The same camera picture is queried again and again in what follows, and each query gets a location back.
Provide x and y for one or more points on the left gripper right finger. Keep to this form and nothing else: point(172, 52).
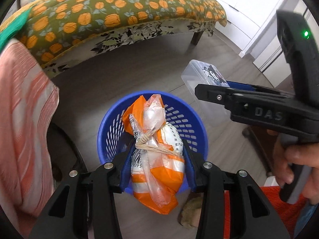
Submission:
point(251, 213)

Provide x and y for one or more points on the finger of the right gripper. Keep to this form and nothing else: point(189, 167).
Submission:
point(241, 86)
point(215, 94)

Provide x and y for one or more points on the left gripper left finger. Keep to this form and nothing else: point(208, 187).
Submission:
point(84, 201)

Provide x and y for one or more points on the clear plastic box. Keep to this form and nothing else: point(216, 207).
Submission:
point(198, 72)

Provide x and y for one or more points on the orange white plastic bag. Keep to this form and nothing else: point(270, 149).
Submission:
point(157, 163)

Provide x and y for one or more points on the blue sleeve right forearm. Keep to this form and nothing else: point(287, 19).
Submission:
point(305, 215)

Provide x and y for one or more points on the right hand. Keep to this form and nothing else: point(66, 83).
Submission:
point(296, 168)

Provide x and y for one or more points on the white wardrobe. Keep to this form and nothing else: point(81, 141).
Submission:
point(252, 27)

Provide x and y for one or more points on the pink striped sheet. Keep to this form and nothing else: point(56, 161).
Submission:
point(28, 101)

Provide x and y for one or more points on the orange floral quilt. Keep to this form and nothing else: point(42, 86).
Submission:
point(61, 34)

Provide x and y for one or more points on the green embroidered bedspread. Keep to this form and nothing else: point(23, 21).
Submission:
point(13, 28)

